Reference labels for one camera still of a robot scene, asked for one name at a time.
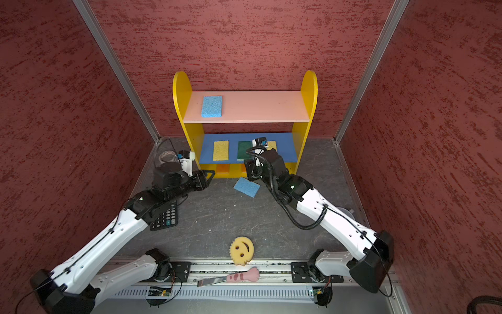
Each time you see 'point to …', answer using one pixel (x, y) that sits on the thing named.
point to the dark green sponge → (242, 148)
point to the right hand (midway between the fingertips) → (247, 164)
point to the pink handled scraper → (251, 275)
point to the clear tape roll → (167, 156)
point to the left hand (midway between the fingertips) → (211, 176)
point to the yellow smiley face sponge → (241, 250)
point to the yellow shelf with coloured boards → (219, 126)
